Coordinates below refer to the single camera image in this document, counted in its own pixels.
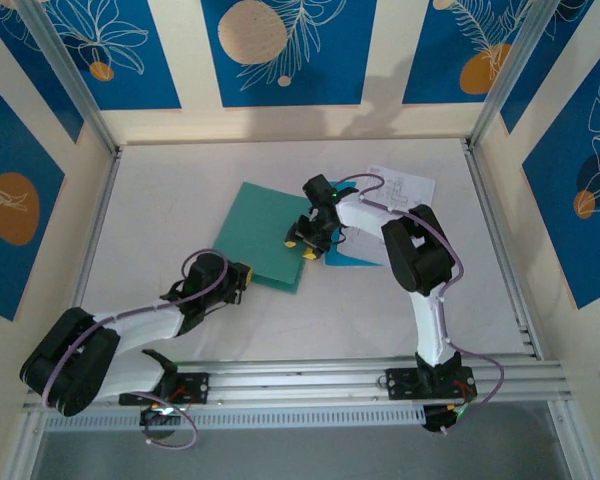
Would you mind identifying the grey slotted cable duct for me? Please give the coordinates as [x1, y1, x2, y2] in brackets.
[42, 404, 427, 434]

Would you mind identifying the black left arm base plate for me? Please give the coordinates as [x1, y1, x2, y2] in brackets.
[118, 372, 211, 407]

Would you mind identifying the aluminium side rail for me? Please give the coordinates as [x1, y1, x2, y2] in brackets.
[462, 138, 545, 360]
[72, 147, 124, 314]

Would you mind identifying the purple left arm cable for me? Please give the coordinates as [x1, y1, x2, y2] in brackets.
[42, 248, 230, 450]

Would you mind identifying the green paper folder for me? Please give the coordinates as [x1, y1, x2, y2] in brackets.
[212, 181, 312, 296]

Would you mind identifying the blue paper sheet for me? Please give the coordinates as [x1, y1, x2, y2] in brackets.
[323, 180, 387, 270]

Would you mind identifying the white printed drawing sheet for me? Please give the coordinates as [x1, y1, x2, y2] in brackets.
[335, 163, 438, 266]

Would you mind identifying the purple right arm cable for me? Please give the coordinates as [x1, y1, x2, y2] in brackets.
[337, 173, 505, 435]

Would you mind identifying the aluminium cross rail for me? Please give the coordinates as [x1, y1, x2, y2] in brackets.
[22, 353, 575, 416]

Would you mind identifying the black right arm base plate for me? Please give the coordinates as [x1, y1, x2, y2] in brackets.
[385, 366, 478, 401]

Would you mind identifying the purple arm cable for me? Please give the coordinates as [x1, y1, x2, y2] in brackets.
[337, 173, 505, 435]
[42, 248, 230, 450]

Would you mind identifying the aluminium frame post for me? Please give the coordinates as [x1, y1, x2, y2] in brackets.
[17, 0, 124, 157]
[469, 0, 569, 151]

